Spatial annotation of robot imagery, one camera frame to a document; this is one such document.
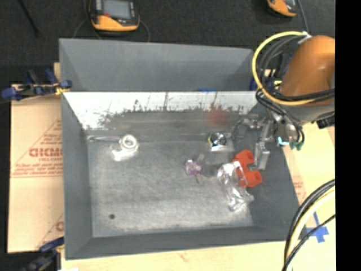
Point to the red-orange plastic block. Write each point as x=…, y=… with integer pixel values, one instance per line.
x=251, y=176

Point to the grey metal bin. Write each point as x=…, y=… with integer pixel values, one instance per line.
x=158, y=202

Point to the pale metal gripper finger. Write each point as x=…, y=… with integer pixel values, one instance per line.
x=262, y=157
x=252, y=123

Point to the shiny round metal object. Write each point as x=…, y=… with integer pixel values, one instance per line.
x=218, y=140

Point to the clear plastic bottle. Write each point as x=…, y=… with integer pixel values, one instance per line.
x=232, y=188

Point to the black cylinder on white bracket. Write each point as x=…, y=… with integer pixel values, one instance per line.
x=325, y=122

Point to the small purple plastic piece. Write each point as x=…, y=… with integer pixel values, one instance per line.
x=194, y=166

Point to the brown cardboard board red print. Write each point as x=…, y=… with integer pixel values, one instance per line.
x=34, y=196

